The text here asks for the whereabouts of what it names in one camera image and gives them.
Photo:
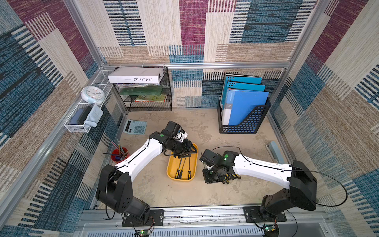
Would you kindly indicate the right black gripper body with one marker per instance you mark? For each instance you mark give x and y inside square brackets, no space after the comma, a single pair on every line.
[216,177]

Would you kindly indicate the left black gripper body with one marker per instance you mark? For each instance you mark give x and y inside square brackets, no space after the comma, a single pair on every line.
[179,148]

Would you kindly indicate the yellow storage tray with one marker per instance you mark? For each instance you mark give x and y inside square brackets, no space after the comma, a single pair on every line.
[174,162]

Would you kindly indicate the file tool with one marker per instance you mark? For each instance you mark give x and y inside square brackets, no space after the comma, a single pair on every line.
[178,170]
[189,170]
[181,169]

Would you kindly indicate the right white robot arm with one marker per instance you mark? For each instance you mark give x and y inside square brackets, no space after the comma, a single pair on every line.
[299,186]

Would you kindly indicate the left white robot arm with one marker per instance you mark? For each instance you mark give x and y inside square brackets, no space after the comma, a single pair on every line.
[115,184]

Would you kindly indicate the pile of file tools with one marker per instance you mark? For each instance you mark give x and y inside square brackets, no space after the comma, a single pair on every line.
[225,179]

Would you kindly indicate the black perforated file holder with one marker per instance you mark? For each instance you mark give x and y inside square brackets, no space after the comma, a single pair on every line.
[249,125]

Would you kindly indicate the white folio box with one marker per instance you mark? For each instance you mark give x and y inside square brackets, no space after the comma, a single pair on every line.
[136,75]

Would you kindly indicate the teal calculator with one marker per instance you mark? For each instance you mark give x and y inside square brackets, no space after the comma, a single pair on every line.
[135,127]

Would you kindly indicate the red pen cup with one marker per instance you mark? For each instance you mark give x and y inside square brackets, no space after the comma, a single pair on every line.
[119,153]

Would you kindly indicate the green book on shelf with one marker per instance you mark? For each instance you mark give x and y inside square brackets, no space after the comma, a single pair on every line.
[135,91]

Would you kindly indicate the blue front folder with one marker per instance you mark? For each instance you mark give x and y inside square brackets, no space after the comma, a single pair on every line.
[239,103]

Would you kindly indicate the teal middle folder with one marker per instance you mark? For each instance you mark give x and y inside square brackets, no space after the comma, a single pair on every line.
[239,86]

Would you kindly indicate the teal folder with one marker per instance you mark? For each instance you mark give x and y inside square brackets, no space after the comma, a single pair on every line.
[243,79]
[239,86]

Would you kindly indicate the light blue cloth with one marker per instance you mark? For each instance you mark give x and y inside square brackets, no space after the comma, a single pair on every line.
[93,117]

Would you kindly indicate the teal rear folder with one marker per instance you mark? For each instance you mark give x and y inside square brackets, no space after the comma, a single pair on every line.
[243,79]

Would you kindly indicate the white round clock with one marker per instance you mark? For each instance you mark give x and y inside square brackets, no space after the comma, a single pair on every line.
[93,95]

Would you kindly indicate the dark phone in basket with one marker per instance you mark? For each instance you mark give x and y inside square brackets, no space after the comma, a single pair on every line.
[80,116]

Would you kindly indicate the black wire shelf rack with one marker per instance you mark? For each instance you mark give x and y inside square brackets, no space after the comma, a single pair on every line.
[160,102]

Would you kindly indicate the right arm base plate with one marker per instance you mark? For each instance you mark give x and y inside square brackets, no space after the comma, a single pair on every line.
[252,214]

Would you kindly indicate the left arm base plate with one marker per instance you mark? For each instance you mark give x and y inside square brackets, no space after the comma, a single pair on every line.
[154,217]

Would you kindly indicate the white wire wall basket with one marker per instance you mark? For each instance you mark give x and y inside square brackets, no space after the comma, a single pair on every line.
[101,81]

